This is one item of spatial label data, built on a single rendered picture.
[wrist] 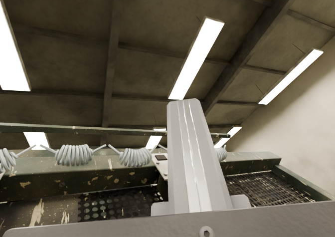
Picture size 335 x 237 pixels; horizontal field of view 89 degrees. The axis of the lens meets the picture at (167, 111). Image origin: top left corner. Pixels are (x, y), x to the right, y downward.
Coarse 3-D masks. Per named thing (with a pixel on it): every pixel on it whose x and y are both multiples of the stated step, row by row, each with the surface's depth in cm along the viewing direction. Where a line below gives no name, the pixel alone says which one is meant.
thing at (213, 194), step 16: (192, 112) 8; (192, 128) 7; (192, 144) 6; (208, 144) 6; (192, 160) 6; (208, 160) 6; (208, 176) 5; (208, 192) 5; (224, 192) 5; (208, 208) 5; (224, 208) 5; (240, 208) 5
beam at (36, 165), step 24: (24, 168) 55; (48, 168) 58; (72, 168) 61; (96, 168) 64; (120, 168) 68; (144, 168) 73; (240, 168) 104; (264, 168) 116; (0, 192) 52; (24, 192) 55; (48, 192) 58; (72, 192) 62
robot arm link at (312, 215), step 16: (256, 208) 3; (272, 208) 3; (288, 208) 3; (304, 208) 3; (320, 208) 3; (64, 224) 4; (80, 224) 4; (96, 224) 4; (112, 224) 4; (128, 224) 4; (144, 224) 4; (160, 224) 4; (176, 224) 3; (192, 224) 3; (208, 224) 3; (224, 224) 3; (240, 224) 3; (256, 224) 3; (272, 224) 3; (288, 224) 3; (304, 224) 3; (320, 224) 3
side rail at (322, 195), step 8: (272, 168) 121; (280, 168) 117; (280, 176) 116; (288, 176) 112; (296, 176) 110; (296, 184) 107; (304, 184) 104; (312, 184) 105; (312, 192) 100; (320, 192) 97; (328, 192) 99; (320, 200) 96; (328, 200) 94
